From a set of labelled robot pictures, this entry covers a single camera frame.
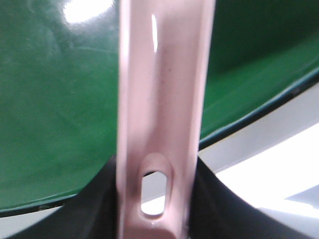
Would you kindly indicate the pink plastic broom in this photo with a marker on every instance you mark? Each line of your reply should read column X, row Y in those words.
column 163, row 57

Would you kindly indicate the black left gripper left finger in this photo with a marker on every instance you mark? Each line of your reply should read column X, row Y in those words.
column 92, row 214

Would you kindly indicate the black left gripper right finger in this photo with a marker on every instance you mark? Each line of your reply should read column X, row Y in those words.
column 218, row 213

